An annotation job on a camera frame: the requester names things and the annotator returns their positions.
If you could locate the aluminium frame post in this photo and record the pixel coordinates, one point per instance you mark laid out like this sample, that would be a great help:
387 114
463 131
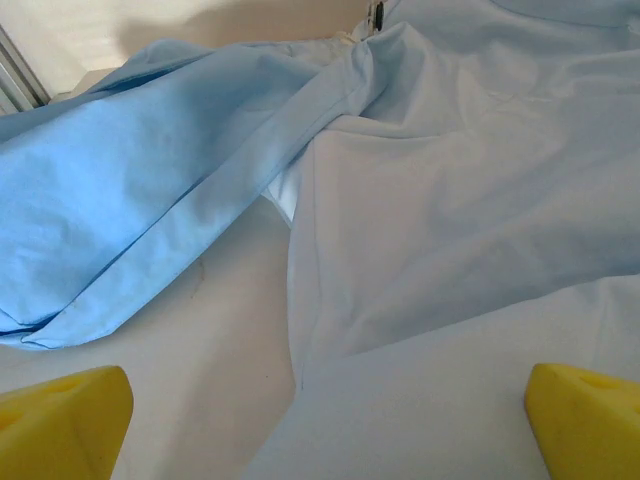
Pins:
20 80

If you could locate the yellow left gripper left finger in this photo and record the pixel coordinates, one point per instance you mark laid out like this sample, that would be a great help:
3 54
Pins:
60 430

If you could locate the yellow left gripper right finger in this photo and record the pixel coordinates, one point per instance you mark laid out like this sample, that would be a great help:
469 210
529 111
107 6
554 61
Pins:
590 430

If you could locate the light blue zip jacket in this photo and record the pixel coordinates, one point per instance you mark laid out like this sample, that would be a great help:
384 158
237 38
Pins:
400 200

